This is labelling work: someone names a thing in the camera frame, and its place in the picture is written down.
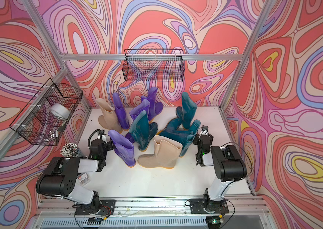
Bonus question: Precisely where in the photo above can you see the teal boot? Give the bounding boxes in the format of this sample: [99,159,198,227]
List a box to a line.
[158,117,201,135]
[159,130,196,157]
[176,92,198,129]
[129,111,158,151]

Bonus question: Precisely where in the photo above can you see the beige boot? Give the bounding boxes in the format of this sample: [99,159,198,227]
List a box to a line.
[96,98,122,133]
[138,135,183,169]

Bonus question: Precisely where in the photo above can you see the beige boot front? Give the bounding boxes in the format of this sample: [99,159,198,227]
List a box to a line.
[138,135,183,169]

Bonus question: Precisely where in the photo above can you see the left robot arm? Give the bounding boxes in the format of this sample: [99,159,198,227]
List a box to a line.
[36,138,113,210]

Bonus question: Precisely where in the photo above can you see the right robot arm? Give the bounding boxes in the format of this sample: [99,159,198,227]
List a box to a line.
[193,134,248,206]

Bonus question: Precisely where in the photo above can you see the purple boot front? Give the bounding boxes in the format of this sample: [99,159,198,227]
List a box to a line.
[108,129,136,167]

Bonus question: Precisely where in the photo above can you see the bundle of white sticks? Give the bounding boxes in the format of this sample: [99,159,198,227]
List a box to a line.
[60,143,82,157]

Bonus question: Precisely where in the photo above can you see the purple boot upright back left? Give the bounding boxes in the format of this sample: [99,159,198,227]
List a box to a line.
[112,92,130,130]

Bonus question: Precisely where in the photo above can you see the white tape roll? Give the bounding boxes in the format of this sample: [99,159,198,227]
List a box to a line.
[50,103,70,119]

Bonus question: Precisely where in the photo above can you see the purple boot back centre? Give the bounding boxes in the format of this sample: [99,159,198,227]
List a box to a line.
[141,87,163,122]

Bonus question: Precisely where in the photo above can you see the purple boot leaning centre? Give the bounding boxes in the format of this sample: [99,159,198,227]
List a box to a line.
[125,99,150,143]

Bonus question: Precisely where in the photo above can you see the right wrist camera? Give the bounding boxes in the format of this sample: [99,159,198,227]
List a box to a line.
[200,126,209,135]

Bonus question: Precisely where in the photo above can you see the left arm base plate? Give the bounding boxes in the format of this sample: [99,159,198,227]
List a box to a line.
[72,199,116,216]

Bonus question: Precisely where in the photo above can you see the black wire basket left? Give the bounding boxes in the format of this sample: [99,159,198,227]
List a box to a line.
[10,79,83,146]

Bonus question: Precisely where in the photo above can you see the black wire basket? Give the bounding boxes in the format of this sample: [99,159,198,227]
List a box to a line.
[10,79,83,146]
[122,48,185,82]

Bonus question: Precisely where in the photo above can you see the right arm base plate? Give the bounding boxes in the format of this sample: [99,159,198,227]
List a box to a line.
[187,198,229,216]

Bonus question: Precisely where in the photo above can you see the black wire basket back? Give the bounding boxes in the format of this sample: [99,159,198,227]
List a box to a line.
[122,48,185,82]

